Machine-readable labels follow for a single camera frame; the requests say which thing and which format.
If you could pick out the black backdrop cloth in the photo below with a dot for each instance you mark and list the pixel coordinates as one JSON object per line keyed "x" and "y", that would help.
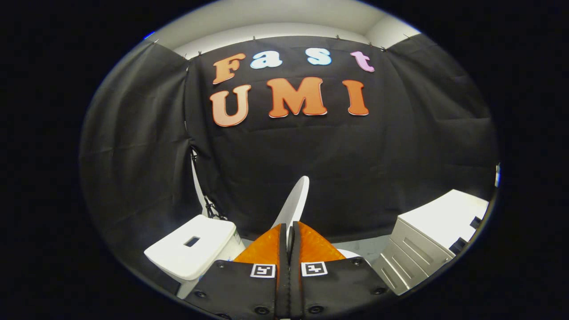
{"x": 311, "y": 151}

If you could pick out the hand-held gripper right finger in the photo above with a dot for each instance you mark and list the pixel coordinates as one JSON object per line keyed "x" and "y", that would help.
{"x": 329, "y": 289}

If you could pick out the white stand pole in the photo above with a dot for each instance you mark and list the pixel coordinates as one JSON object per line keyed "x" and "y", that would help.
{"x": 198, "y": 186}

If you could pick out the white toilet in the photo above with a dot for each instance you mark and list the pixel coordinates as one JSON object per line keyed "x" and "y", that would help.
{"x": 186, "y": 258}

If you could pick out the white toilet lid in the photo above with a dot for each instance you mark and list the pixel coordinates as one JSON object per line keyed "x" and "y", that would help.
{"x": 295, "y": 200}

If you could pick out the white drawer cabinet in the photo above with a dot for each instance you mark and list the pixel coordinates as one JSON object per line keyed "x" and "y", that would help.
{"x": 440, "y": 218}

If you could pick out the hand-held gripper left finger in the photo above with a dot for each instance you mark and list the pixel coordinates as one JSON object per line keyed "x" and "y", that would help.
{"x": 249, "y": 289}

